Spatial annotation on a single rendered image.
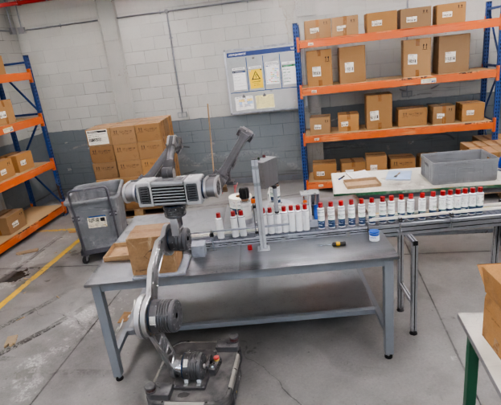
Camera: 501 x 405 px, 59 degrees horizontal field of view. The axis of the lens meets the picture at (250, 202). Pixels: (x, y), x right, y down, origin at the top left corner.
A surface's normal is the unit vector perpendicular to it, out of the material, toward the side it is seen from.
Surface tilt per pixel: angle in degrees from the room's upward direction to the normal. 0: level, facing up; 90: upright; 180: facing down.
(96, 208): 94
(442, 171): 90
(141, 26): 90
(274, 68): 88
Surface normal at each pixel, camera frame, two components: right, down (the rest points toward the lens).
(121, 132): -0.04, 0.32
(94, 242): 0.20, 0.36
